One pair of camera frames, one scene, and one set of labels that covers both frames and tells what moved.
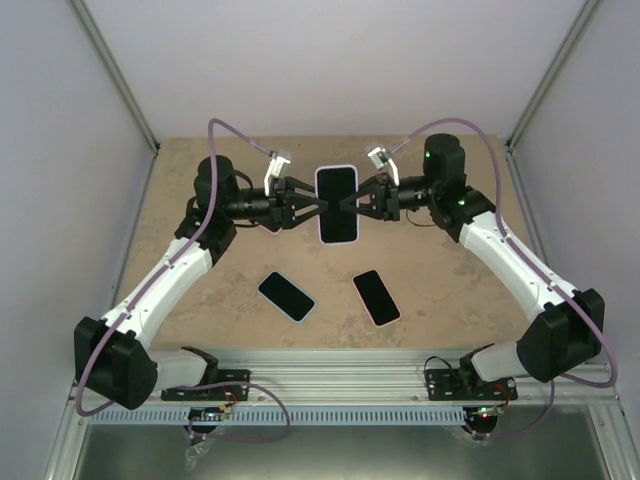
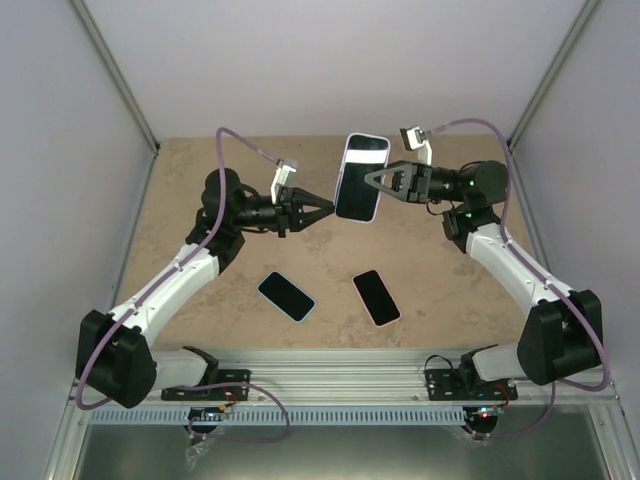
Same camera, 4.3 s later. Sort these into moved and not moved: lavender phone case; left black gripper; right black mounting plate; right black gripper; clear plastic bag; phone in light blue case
Moved: lavender phone case; right black gripper
Not moved: right black mounting plate; clear plastic bag; left black gripper; phone in light blue case
